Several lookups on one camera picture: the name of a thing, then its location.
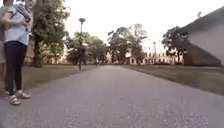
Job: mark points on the clump of tall trees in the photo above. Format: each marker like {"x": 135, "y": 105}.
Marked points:
{"x": 125, "y": 41}

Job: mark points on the clump of green trees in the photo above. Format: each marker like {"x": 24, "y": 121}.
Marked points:
{"x": 90, "y": 50}

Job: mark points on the grey asphalt path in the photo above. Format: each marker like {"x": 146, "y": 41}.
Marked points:
{"x": 116, "y": 100}

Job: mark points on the pale building with arches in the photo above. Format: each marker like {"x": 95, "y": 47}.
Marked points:
{"x": 151, "y": 60}

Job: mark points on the pale building behind trees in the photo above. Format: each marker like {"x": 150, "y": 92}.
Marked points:
{"x": 55, "y": 60}

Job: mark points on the grass with bare patches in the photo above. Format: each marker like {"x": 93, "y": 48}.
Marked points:
{"x": 50, "y": 73}

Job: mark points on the dark tree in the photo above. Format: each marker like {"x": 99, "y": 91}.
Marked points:
{"x": 175, "y": 40}

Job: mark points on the grass beside grey building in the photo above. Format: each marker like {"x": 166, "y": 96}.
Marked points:
{"x": 186, "y": 76}

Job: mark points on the tall green tree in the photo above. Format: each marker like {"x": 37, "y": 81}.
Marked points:
{"x": 46, "y": 23}

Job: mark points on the person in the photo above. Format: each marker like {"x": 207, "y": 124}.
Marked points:
{"x": 1, "y": 43}
{"x": 16, "y": 50}

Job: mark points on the grey building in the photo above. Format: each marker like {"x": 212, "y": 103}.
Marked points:
{"x": 206, "y": 40}

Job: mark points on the lamp post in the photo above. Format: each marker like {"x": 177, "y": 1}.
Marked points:
{"x": 81, "y": 40}

